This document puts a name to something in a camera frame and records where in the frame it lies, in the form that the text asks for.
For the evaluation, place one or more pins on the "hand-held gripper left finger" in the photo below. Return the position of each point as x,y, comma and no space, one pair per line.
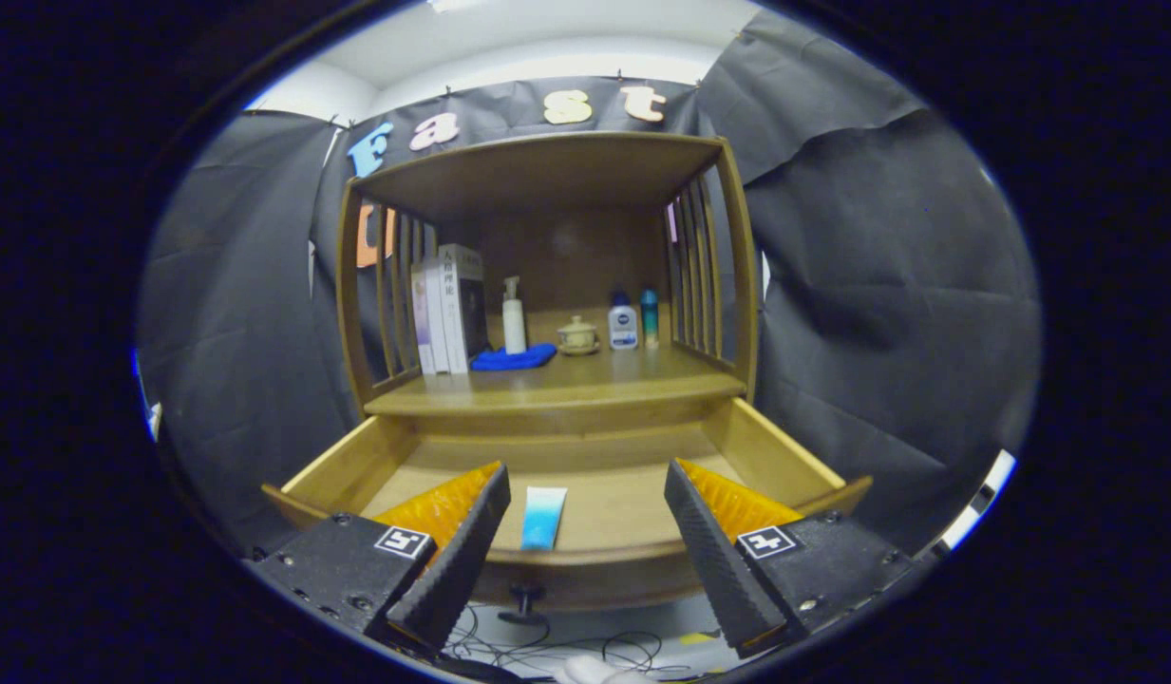
466,560

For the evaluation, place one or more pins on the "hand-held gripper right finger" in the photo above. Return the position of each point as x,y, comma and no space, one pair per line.
710,560

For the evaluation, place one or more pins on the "blue cosmetic tube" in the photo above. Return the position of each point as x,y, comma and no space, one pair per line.
543,521

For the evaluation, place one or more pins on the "wooden drawer with black knob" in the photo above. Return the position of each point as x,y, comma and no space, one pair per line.
623,513

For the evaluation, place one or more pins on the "wooden countertop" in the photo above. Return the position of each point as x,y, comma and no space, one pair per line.
594,377

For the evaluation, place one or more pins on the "wooden cabinet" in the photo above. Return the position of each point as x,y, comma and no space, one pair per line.
547,171

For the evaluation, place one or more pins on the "yellow tape strip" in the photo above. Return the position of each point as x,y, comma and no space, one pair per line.
696,638

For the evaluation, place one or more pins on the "blue folded cloth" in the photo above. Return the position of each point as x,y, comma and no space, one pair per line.
511,359

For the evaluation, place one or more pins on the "white pump bottle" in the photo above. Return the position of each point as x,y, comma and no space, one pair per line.
515,328

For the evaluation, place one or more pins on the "pale purple book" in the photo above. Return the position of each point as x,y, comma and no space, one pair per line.
420,323

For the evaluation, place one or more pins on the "white lotion bottle blue cap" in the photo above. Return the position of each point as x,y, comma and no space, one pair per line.
623,328

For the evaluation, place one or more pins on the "clear blue bottle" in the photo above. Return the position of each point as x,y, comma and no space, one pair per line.
650,318

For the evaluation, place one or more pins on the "lidded ceramic teacup with saucer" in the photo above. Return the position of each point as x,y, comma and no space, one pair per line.
577,336

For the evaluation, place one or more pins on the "white book with portrait cover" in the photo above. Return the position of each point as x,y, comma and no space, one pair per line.
460,309

